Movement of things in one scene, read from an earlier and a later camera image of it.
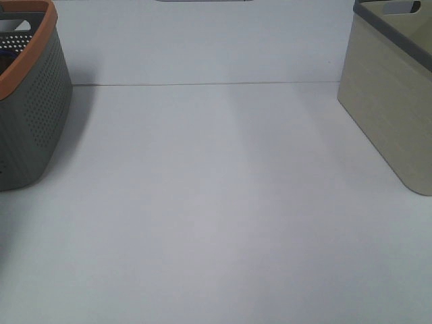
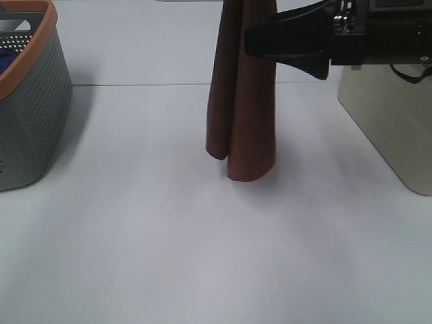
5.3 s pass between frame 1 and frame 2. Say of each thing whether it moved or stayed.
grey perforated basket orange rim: stayed
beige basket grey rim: stayed
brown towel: moved
